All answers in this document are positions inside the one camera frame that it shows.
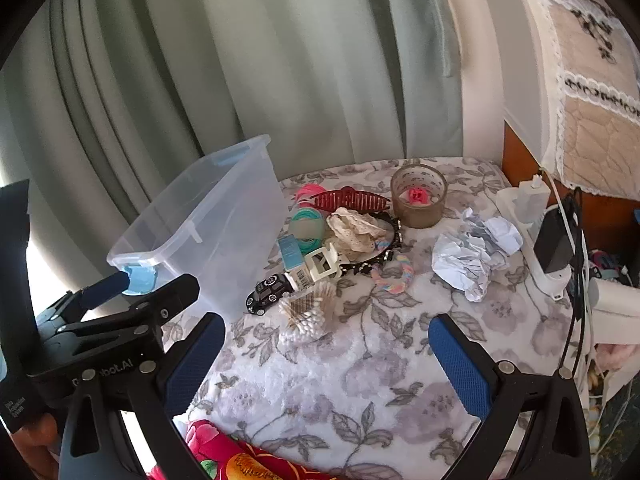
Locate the grey floral blanket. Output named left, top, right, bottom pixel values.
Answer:
left=160, top=157, right=581, bottom=480

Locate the person's left hand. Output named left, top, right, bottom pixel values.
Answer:
left=10, top=412, right=60, bottom=461

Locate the bag of cotton swabs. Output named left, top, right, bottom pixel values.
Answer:
left=276, top=280, right=338, bottom=348

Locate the pastel rainbow rope hair tie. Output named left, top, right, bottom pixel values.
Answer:
left=369, top=240, right=416, bottom=297

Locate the black cable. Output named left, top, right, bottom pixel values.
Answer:
left=552, top=187, right=593, bottom=376

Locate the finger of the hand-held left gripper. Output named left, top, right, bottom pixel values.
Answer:
left=57, top=274, right=201, bottom=346
left=37, top=270, right=128, bottom=328

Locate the white plastic cylinder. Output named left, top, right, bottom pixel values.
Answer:
left=587, top=277, right=640, bottom=346

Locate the white cable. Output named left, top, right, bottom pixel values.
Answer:
left=537, top=167, right=611, bottom=401

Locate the small light blue box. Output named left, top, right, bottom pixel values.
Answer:
left=277, top=234, right=305, bottom=270

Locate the black toy car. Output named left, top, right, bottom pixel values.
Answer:
left=245, top=271, right=296, bottom=316

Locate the red floral cloth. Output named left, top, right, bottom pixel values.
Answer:
left=150, top=419, right=331, bottom=480

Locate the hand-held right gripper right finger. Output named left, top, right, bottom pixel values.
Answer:
left=428, top=313, right=593, bottom=480

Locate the white charger plug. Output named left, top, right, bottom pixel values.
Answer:
left=517, top=172, right=548, bottom=231

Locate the dark red hair claw clip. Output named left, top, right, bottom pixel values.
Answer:
left=312, top=186, right=392, bottom=215

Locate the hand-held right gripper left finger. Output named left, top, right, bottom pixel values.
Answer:
left=59, top=312, right=227, bottom=480

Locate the white power strip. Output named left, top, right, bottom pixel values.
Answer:
left=495, top=187, right=573, bottom=301

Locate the clear plastic storage container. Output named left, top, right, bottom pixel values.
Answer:
left=106, top=135, right=290, bottom=322

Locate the wooden headboard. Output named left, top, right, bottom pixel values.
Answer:
left=502, top=122, right=640, bottom=256

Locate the black flower headband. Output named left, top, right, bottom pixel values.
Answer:
left=335, top=211, right=405, bottom=277

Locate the pink and teal spring toy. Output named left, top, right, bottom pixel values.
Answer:
left=290, top=183, right=333, bottom=256

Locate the crumpled white paper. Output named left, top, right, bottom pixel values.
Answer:
left=432, top=207, right=508, bottom=303
left=486, top=215, right=524, bottom=256

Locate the cream lace scrunchie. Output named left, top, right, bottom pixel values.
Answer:
left=326, top=206, right=388, bottom=256

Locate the black power adapter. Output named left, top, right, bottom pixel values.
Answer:
left=534, top=207, right=576, bottom=273

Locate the white square hair clip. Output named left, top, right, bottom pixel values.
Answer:
left=303, top=240, right=346, bottom=283

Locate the beige quilted lace cover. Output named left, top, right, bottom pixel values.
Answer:
left=505, top=0, right=640, bottom=196

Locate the brown tape roll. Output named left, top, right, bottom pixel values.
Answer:
left=390, top=164, right=447, bottom=228

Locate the pale green curtain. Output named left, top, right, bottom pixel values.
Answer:
left=0, top=0, right=466, bottom=271

